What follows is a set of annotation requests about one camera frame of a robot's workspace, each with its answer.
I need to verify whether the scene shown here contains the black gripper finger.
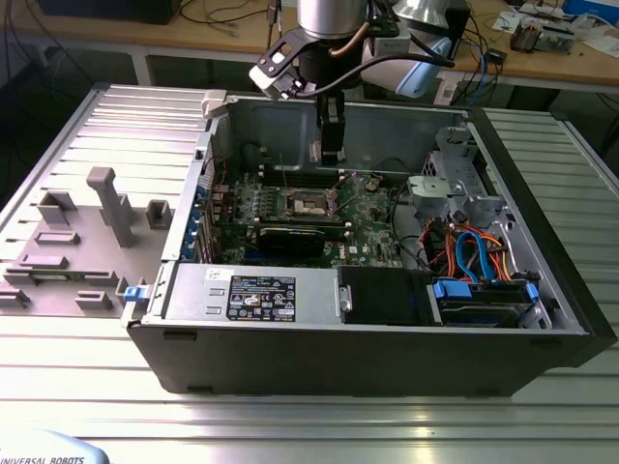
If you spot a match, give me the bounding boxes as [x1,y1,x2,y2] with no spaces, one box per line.
[316,95,348,168]

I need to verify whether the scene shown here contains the metal socket cover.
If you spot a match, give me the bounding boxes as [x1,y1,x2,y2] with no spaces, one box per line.
[327,171,362,207]

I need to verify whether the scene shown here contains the CPU socket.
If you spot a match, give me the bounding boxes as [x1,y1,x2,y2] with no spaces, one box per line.
[282,186,339,218]

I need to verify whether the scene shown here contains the green motherboard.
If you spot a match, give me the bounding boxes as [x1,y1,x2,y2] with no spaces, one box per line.
[212,168,415,272]

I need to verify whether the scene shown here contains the metal drive cage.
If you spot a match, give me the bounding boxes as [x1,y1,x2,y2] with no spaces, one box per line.
[405,125,514,228]

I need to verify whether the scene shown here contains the wooden desk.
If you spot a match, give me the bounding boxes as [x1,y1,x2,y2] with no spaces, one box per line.
[14,0,619,93]

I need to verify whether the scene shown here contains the black graphics card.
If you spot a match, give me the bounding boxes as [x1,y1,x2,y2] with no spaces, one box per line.
[258,224,328,260]

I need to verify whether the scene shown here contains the beige plastic latch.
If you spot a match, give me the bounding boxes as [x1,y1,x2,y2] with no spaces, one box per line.
[200,90,228,120]

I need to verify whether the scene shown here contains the hard disk in blue carrier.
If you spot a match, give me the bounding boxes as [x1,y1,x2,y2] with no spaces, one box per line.
[425,277,541,330]

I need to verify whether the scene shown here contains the small black heatsink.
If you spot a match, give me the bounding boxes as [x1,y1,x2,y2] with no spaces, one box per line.
[510,21,539,54]

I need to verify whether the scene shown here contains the silver power supply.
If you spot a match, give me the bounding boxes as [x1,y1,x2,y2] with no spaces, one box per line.
[162,263,342,326]

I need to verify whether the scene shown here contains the black PC case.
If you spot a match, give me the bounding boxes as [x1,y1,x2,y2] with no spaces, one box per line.
[120,94,611,398]

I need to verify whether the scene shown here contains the grey metal device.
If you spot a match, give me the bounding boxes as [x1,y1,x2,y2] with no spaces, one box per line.
[536,23,577,54]

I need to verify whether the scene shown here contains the black box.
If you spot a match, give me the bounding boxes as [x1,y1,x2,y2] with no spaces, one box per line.
[36,0,176,26]

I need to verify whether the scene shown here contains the blue box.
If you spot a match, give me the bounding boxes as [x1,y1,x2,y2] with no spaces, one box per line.
[563,0,619,19]

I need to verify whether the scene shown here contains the grey parts rack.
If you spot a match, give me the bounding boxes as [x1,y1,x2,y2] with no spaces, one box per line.
[0,166,175,318]

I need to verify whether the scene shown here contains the pale blue teach pendant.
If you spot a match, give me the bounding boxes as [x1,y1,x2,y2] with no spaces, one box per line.
[0,427,115,464]

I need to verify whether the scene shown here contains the copper coloured hose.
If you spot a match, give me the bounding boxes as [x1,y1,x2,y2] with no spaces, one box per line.
[328,22,369,57]

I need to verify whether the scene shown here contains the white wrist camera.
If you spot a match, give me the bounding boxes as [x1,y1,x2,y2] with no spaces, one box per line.
[249,28,304,102]

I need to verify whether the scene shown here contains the black camera cable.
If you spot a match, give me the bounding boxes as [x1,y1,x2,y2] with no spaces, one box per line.
[292,54,457,101]

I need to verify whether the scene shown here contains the red wire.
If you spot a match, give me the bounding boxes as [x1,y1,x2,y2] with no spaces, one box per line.
[419,219,449,260]

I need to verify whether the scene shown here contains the blue flat wire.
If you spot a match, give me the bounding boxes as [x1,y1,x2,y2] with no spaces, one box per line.
[455,230,500,284]

